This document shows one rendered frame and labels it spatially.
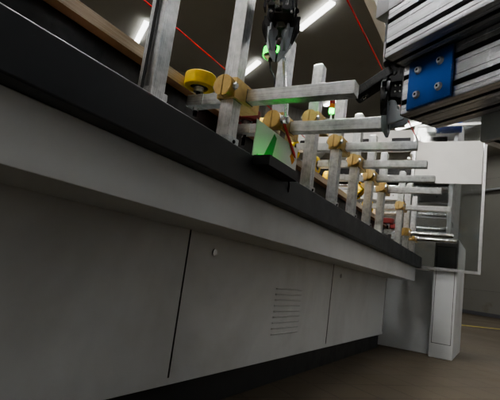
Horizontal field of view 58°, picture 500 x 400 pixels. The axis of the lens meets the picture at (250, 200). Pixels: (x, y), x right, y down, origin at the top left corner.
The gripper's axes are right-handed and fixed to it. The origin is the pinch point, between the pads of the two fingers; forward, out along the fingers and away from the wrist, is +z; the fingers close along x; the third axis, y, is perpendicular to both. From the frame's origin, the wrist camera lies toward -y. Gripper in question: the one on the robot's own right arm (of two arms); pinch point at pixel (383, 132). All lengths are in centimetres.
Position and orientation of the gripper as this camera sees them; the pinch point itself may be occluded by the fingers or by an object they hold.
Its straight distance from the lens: 122.5
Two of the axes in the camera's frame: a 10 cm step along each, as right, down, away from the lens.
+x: 4.8, 2.0, 8.6
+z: -1.2, 9.8, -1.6
